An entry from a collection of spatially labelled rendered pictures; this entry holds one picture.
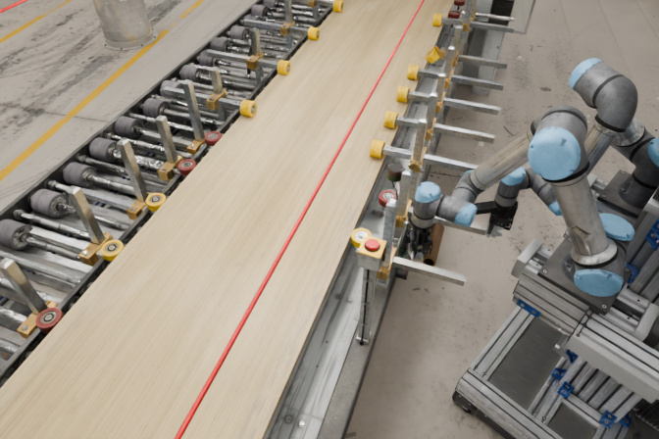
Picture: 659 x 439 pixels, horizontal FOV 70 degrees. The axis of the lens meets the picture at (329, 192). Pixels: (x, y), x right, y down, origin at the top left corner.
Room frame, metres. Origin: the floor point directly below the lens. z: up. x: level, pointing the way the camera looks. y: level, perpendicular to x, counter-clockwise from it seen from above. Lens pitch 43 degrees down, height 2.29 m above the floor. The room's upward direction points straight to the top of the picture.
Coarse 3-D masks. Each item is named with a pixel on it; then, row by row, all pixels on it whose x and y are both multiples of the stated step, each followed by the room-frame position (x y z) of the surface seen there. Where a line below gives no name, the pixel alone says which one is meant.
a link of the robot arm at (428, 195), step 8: (424, 184) 1.11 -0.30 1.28; (432, 184) 1.11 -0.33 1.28; (416, 192) 1.10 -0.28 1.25; (424, 192) 1.07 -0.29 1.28; (432, 192) 1.07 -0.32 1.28; (440, 192) 1.09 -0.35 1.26; (416, 200) 1.08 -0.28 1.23; (424, 200) 1.06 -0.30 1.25; (432, 200) 1.06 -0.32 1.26; (416, 208) 1.08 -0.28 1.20; (424, 208) 1.06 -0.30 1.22; (432, 208) 1.05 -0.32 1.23; (416, 216) 1.07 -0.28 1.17; (424, 216) 1.06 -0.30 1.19; (432, 216) 1.06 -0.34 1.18
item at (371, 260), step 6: (366, 240) 0.92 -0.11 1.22; (378, 240) 0.92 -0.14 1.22; (384, 240) 0.92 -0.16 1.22; (360, 246) 0.90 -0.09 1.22; (384, 246) 0.90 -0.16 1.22; (360, 252) 0.88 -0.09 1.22; (366, 252) 0.88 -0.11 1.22; (372, 252) 0.88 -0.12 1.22; (378, 252) 0.88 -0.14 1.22; (360, 258) 0.88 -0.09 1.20; (366, 258) 0.87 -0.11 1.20; (372, 258) 0.87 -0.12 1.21; (378, 258) 0.86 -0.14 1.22; (360, 264) 0.88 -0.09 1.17; (366, 264) 0.87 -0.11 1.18; (372, 264) 0.87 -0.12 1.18; (378, 264) 0.86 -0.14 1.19; (378, 270) 0.86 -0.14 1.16
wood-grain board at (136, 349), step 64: (384, 0) 3.57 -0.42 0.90; (448, 0) 3.57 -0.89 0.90; (320, 64) 2.59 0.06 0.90; (384, 64) 2.59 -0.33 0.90; (256, 128) 1.93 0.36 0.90; (320, 128) 1.93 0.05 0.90; (384, 128) 1.93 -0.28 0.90; (192, 192) 1.47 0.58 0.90; (256, 192) 1.47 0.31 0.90; (320, 192) 1.47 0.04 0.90; (128, 256) 1.12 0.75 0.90; (192, 256) 1.12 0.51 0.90; (256, 256) 1.12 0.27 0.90; (320, 256) 1.12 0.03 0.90; (64, 320) 0.85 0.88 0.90; (128, 320) 0.85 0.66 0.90; (192, 320) 0.85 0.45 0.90; (256, 320) 0.85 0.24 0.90; (64, 384) 0.63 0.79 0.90; (128, 384) 0.63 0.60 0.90; (192, 384) 0.63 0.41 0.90; (256, 384) 0.63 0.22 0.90
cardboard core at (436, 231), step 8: (432, 224) 2.06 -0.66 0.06; (440, 224) 2.04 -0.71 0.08; (432, 232) 1.98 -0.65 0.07; (440, 232) 1.98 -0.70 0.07; (432, 240) 1.91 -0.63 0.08; (440, 240) 1.93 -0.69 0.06; (432, 248) 1.85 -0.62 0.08; (424, 256) 1.81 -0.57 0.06; (432, 256) 1.79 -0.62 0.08; (424, 264) 1.78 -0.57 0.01; (432, 264) 1.78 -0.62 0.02
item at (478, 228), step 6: (384, 210) 1.43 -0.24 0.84; (408, 216) 1.39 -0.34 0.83; (438, 222) 1.35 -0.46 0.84; (444, 222) 1.34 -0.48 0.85; (450, 222) 1.34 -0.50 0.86; (474, 222) 1.33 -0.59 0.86; (462, 228) 1.32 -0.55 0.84; (468, 228) 1.31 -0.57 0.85; (474, 228) 1.30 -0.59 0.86; (480, 228) 1.30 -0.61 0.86
